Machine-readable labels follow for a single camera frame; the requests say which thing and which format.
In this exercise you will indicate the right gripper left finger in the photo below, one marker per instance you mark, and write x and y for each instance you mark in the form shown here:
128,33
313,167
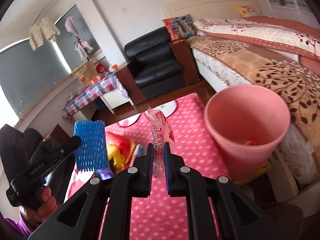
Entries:
101,209

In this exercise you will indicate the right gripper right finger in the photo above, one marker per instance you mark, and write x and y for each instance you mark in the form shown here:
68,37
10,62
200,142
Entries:
216,208

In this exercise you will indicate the red gift bag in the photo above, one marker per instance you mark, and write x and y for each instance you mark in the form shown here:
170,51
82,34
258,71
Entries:
101,69

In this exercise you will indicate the hanging cream knit sweater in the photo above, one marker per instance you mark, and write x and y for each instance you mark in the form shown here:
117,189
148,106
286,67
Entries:
42,31

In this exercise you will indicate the colourful patterned cushion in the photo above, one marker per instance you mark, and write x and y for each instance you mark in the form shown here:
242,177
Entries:
179,28

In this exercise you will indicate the white desk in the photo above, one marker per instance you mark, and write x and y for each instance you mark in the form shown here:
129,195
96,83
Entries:
111,100

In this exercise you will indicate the pink polka dot blanket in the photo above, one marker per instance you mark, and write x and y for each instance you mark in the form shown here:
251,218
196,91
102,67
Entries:
160,216

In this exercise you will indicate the purple plastic wrapper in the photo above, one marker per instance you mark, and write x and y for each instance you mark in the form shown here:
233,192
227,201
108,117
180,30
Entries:
104,174

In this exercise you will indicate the black leather armchair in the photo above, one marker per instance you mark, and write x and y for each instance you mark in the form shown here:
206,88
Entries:
156,66

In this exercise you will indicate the yellow red pillow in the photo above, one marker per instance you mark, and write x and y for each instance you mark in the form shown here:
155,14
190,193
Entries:
246,11

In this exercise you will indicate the white pink floral quilt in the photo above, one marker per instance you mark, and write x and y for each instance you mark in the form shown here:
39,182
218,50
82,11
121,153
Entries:
280,34

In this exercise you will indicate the red foam fruit net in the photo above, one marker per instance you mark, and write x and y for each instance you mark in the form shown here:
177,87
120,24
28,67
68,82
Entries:
119,141

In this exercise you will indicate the light blue wrapper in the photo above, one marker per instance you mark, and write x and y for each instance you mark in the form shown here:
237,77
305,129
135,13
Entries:
139,151

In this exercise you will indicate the white wardrobe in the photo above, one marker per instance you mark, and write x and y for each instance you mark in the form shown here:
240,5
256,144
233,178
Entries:
292,9

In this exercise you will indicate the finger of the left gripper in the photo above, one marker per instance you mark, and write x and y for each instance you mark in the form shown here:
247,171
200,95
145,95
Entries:
55,159

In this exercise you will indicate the blue foam fruit net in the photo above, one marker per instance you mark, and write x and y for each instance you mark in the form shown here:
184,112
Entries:
91,155

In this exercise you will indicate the plaid tablecloth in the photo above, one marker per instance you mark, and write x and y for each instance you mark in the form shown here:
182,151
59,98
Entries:
107,84

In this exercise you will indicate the brown paper bag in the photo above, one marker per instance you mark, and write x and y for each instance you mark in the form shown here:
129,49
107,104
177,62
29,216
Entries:
86,73

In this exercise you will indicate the clear red snack wrapper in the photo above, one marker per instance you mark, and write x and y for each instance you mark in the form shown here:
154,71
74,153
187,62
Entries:
161,133

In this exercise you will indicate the pink plastic trash bin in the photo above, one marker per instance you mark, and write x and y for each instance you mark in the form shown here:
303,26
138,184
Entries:
247,122

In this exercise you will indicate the yellow foam fruit net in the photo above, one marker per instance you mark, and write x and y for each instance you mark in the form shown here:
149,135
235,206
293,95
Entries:
120,162

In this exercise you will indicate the hanging white garment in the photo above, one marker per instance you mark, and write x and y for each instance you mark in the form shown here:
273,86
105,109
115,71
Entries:
82,46

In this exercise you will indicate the bed with brown sheet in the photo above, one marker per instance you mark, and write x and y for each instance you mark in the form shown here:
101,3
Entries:
225,63

